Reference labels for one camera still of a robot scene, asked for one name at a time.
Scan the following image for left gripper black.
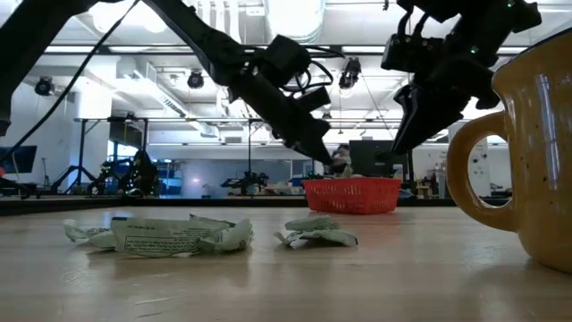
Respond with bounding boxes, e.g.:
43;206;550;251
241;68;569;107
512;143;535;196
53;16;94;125
227;66;336;166

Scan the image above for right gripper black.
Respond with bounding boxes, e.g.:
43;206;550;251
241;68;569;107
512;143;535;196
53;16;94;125
390;53;501;156

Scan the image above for blue storage bins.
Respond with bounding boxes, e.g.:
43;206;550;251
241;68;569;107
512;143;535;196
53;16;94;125
158;160;184;198

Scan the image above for person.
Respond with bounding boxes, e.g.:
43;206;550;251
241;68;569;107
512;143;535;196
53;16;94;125
332;143;355;179

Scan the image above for black standing monitor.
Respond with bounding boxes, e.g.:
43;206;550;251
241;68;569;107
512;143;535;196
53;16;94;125
349;140;410;179

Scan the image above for red plastic slotted basket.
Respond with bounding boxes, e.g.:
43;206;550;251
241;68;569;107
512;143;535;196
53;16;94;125
302;176;403;215

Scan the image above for yellow speckled ceramic mug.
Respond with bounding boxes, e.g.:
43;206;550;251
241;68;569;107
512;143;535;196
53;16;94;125
445;29;572;275

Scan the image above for background robot with lights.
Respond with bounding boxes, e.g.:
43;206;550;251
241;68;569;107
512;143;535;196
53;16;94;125
88;149;160;198

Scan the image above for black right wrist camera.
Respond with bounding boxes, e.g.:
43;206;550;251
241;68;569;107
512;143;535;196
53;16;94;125
381;33;446;73

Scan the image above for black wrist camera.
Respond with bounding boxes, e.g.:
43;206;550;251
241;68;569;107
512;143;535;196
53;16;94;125
381;33;446;73
263;34;312;86

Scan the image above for black rig frame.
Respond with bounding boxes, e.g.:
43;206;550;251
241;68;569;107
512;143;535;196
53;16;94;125
73;115;151;198
247;116;278;175

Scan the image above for black left camera cable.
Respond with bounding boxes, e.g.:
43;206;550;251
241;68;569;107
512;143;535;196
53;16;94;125
290;44;346;96

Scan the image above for white wall sign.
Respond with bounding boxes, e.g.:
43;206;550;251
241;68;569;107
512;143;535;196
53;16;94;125
467;133;492;194

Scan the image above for black ceiling camera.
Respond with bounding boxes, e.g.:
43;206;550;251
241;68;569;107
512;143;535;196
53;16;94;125
338;56;363;90
34;75;55;97
186;69;206;90

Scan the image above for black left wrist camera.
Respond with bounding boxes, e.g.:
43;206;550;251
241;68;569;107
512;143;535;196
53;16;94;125
263;34;312;86

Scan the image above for white ceiling duct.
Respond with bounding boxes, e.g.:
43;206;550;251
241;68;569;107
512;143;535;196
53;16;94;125
263;0;326;44

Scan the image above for black metal table frame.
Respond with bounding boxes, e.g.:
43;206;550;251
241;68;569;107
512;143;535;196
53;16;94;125
0;195;513;217

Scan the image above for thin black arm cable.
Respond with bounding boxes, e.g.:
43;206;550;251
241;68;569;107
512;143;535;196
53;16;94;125
0;0;139;157

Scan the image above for dark wall monitor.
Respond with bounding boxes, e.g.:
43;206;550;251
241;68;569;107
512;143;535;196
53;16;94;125
0;145;39;175

